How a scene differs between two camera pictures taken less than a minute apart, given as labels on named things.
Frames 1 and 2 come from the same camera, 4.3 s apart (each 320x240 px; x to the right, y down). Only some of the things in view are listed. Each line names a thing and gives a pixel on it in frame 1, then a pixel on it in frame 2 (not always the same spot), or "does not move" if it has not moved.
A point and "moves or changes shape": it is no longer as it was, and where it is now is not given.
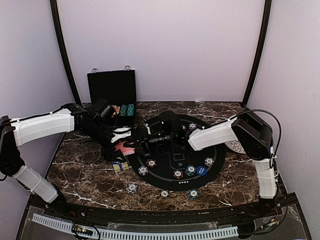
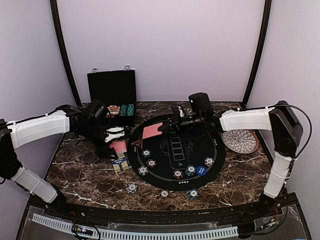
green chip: [190, 171] does not move
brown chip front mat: [178, 174] does not move
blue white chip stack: [131, 188] does not move
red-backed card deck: [125, 151] moves or changes shape
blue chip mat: [209, 161] does not move
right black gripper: [143, 143] to [174, 123]
